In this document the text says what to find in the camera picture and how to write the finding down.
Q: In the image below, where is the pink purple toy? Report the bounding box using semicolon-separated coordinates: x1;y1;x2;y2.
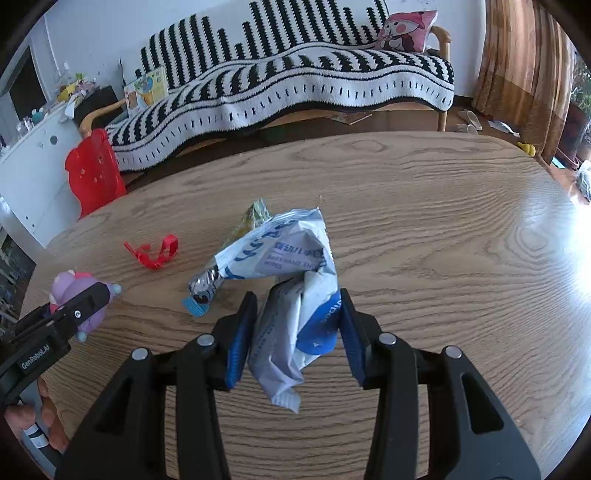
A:
49;270;122;342

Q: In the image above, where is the person left hand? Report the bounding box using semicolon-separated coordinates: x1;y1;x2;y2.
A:
3;377;70;453

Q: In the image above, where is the white cabinet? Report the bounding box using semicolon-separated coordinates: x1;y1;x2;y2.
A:
1;107;81;247

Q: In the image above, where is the red ribbon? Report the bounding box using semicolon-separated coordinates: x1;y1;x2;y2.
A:
122;233;181;271

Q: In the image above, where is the red plastic kids chair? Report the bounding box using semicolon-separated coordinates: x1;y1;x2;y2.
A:
65;129;126;219

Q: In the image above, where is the black speaker box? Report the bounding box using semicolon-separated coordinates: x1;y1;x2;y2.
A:
73;85;123;128

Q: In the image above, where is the children picture book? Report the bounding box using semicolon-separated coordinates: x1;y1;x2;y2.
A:
124;67;168;118

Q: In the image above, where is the yellow toy on floor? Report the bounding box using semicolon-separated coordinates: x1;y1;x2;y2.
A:
517;142;537;157

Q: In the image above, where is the black white striped sofa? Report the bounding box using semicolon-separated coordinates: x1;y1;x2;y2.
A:
106;1;455;171

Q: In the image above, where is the beige slipper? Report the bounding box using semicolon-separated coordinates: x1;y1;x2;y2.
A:
459;110;483;131
454;124;479;135

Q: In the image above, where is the brown striped curtain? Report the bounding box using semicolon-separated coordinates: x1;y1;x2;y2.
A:
472;0;575;163

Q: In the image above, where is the pink cartoon cushion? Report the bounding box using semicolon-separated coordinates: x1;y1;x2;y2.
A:
375;10;438;53

